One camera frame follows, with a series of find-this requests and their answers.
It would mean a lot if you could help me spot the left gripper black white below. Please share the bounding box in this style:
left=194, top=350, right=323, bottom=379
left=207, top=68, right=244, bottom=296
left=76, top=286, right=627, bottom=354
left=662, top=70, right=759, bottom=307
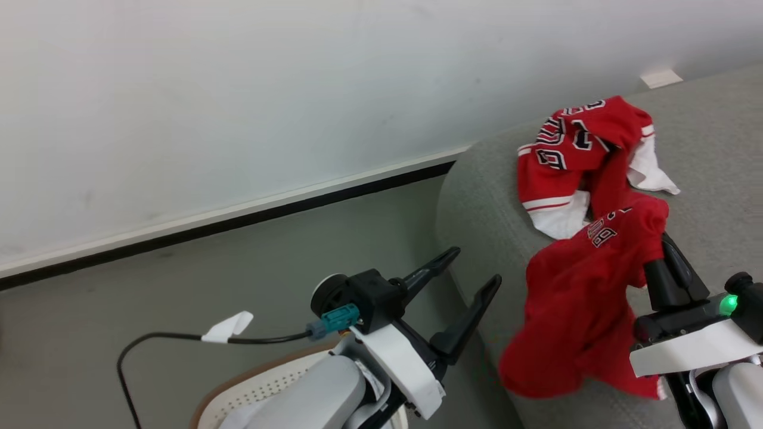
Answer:
left=309, top=247, right=503, bottom=419

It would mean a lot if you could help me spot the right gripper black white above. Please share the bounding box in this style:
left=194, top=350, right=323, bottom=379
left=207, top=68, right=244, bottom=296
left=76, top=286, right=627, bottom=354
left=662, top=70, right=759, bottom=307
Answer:
left=629, top=232, right=763, bottom=378

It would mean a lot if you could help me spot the red basketball jersey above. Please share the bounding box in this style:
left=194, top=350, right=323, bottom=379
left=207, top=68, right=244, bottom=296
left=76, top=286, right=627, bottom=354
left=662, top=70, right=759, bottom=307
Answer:
left=497, top=192, right=672, bottom=400

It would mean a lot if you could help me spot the grey fabric sofa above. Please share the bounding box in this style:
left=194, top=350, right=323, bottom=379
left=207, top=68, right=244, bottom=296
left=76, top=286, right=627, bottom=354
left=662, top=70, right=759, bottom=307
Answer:
left=435, top=63, right=763, bottom=429

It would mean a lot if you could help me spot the cream perforated laundry basket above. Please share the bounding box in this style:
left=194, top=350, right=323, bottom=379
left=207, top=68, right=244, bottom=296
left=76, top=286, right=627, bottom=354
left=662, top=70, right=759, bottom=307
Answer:
left=190, top=341, right=412, bottom=429

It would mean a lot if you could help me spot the black skirting strip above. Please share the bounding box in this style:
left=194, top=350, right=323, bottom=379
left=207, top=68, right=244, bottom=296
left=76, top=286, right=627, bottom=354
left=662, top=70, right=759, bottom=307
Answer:
left=0, top=161, right=457, bottom=291

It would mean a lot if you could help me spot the teal cable connector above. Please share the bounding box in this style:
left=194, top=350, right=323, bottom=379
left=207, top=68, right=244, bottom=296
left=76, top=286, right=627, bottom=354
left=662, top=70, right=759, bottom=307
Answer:
left=306, top=303, right=362, bottom=341

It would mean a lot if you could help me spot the white wall cable box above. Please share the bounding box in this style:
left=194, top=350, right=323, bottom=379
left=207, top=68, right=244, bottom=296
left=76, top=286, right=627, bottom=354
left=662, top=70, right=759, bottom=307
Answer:
left=640, top=68, right=684, bottom=90

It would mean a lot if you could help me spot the white cable tag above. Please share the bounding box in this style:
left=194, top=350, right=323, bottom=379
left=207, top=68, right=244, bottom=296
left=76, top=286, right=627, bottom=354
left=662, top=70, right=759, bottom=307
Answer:
left=201, top=310, right=255, bottom=344

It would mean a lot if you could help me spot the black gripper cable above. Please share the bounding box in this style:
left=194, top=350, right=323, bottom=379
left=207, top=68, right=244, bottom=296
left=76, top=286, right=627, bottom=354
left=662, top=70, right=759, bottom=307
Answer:
left=117, top=329, right=317, bottom=429

